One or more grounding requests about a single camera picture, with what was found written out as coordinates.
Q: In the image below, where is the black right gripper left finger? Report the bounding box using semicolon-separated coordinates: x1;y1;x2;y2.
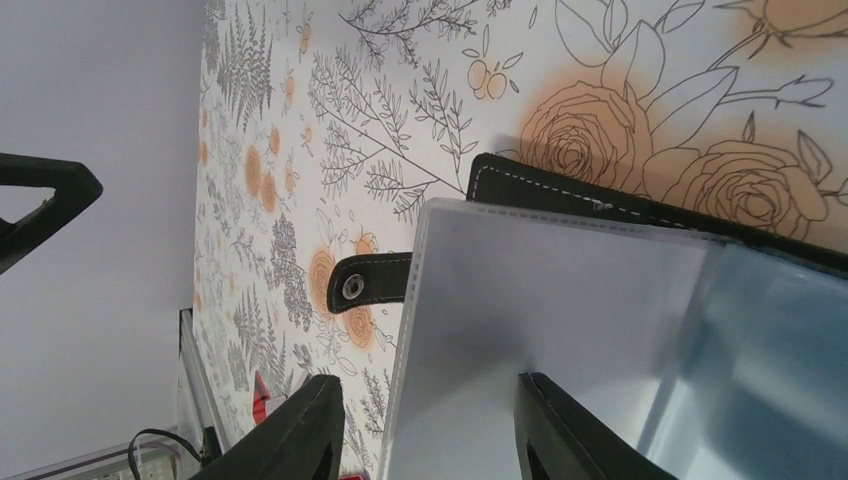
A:
194;374;345;480

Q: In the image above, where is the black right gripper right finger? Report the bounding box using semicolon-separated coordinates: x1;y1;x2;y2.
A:
514;372;673;480

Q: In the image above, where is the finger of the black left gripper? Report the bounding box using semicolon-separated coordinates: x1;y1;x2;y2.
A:
0;152;105;276

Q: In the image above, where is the black card holder wallet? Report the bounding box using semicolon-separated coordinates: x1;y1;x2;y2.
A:
327;154;847;479

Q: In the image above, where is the floral patterned table mat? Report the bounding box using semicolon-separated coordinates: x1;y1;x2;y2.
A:
193;1;847;474

